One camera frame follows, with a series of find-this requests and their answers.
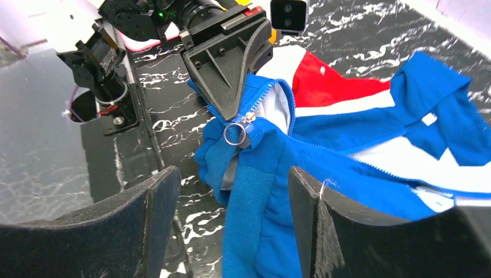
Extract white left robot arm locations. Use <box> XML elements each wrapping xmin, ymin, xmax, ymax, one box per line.
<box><xmin>42</xmin><ymin>1</ymin><xmax>272</xmax><ymax>127</ymax></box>

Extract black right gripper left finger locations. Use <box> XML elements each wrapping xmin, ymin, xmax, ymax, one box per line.
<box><xmin>1</xmin><ymin>166</ymin><xmax>181</xmax><ymax>277</ymax></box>

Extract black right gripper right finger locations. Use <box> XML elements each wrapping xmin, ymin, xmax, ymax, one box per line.
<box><xmin>288</xmin><ymin>167</ymin><xmax>490</xmax><ymax>277</ymax></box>

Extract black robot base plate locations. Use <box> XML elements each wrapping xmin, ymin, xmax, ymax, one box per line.
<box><xmin>58</xmin><ymin>23</ymin><xmax>164</xmax><ymax>202</ymax></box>

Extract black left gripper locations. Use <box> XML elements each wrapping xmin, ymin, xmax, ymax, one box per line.
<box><xmin>97</xmin><ymin>1</ymin><xmax>272</xmax><ymax>120</ymax></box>

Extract blue red white jacket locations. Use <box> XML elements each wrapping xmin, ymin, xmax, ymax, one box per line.
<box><xmin>195</xmin><ymin>46</ymin><xmax>490</xmax><ymax>277</ymax></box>

